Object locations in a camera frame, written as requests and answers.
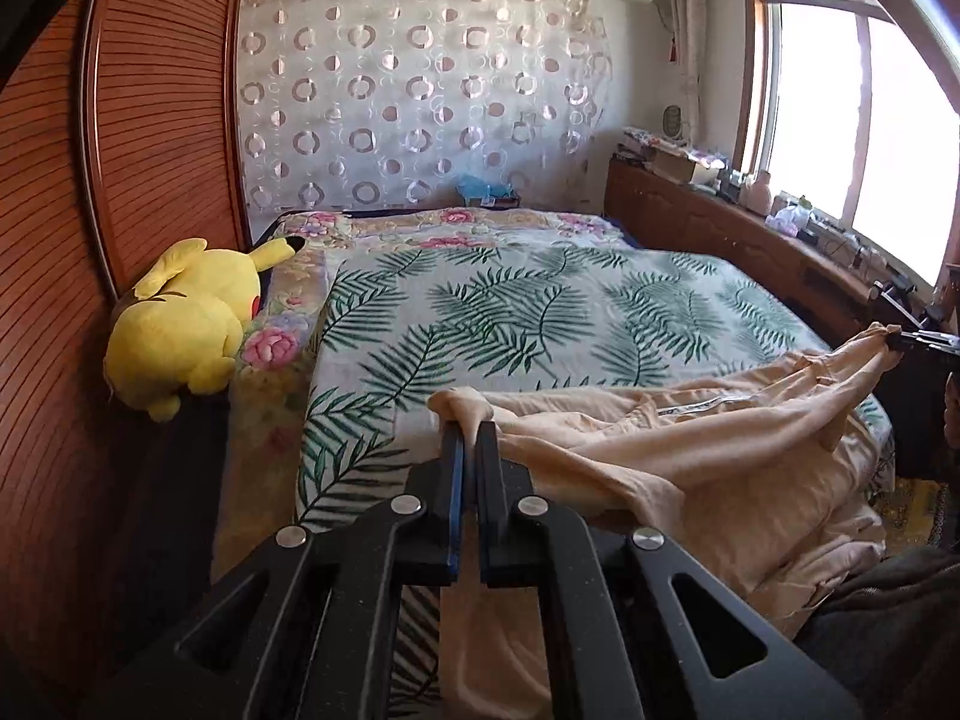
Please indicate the blue tissue box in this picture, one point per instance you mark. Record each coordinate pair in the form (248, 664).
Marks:
(473, 191)

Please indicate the cardboard box on cabinet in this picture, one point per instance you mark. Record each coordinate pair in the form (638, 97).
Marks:
(684, 166)

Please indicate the person's right hand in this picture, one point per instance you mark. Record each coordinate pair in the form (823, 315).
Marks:
(952, 413)

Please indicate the white plastic bag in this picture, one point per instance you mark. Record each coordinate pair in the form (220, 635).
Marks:
(790, 220)

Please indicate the white side window curtain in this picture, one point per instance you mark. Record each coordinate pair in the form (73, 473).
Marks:
(689, 26)

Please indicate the pink ceramic vase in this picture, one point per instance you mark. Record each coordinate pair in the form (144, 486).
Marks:
(756, 195)

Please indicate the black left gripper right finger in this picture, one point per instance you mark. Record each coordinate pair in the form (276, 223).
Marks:
(635, 627)

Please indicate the beige t-shirt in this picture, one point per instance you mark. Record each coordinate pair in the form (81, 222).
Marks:
(761, 475)

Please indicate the sheer circle pattern curtain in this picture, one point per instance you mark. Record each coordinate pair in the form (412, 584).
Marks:
(382, 104)

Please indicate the small round desk fan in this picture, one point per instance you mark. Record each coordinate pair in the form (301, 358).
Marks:
(672, 122)

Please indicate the floral quilt bedspread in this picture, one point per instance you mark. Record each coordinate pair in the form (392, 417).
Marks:
(269, 393)

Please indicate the wood framed window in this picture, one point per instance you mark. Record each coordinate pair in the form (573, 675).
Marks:
(842, 114)

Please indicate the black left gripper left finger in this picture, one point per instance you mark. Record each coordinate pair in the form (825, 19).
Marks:
(305, 625)

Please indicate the brown wooden low cabinet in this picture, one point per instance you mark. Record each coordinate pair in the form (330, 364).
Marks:
(832, 301)

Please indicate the yellow Pikachu plush toy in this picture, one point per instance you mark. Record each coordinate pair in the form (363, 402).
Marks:
(183, 326)

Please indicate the green palm leaf blanket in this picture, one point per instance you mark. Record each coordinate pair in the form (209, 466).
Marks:
(399, 327)

